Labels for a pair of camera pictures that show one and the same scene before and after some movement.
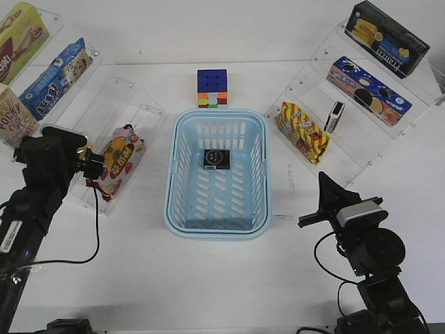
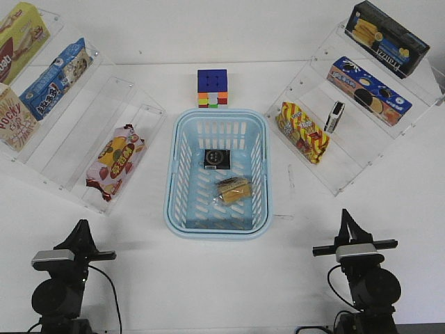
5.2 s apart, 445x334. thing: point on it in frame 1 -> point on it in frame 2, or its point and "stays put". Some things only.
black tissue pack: x=216 y=159 stays put
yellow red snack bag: x=303 y=133 stays put
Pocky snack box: x=17 y=120 stays put
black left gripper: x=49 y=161 -> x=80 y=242
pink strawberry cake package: x=122 y=149 stays put
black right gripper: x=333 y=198 -> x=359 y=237
